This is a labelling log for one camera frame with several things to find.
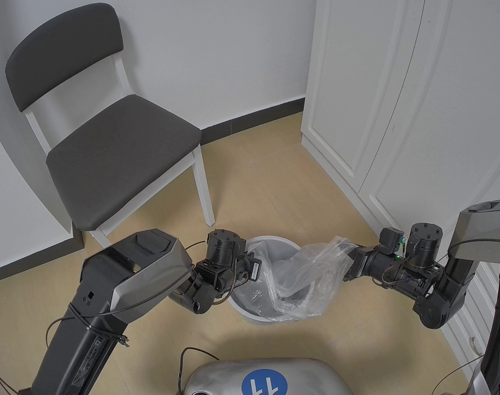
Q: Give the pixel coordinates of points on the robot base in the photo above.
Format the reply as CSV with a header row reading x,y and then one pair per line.
x,y
266,375

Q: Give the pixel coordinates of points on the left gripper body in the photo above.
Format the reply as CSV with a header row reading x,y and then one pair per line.
x,y
252,265

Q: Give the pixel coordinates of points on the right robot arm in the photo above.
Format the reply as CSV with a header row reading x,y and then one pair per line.
x,y
459,270

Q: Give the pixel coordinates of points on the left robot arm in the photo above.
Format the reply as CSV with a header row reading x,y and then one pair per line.
x,y
130,278

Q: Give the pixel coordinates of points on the clear plastic bag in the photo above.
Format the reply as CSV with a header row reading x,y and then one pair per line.
x,y
315,270

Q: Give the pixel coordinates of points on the white wardrobe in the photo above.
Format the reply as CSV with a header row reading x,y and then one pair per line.
x,y
398,97

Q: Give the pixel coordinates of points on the white trash bin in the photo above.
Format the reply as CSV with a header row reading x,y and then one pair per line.
x,y
250,309

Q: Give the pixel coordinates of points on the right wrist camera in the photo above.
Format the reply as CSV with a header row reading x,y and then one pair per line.
x,y
392,239

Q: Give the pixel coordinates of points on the white chair dark grey cushions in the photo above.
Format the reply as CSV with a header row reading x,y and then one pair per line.
x,y
122,159

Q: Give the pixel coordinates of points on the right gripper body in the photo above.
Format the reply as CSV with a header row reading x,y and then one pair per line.
x,y
369,263

